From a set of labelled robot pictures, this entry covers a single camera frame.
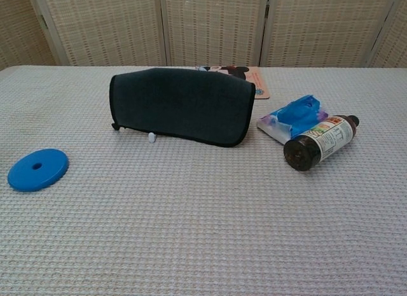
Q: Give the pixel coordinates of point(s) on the white woven tablecloth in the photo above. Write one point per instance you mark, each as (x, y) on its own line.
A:
(190, 213)

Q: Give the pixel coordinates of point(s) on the bamboo folding screen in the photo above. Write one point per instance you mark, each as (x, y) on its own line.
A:
(206, 25)

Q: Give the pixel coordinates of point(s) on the blue tissue pack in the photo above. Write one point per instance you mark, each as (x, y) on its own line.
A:
(295, 116)

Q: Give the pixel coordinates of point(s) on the cartoon girl mouse pad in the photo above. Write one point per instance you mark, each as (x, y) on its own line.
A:
(259, 81)

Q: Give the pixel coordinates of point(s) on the yellow and grey towel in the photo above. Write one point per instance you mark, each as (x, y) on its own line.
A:
(181, 105)

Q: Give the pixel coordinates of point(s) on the blue plastic disc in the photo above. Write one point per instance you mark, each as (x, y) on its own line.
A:
(47, 172)

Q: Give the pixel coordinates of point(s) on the brown labelled bottle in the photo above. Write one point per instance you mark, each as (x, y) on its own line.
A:
(321, 140)

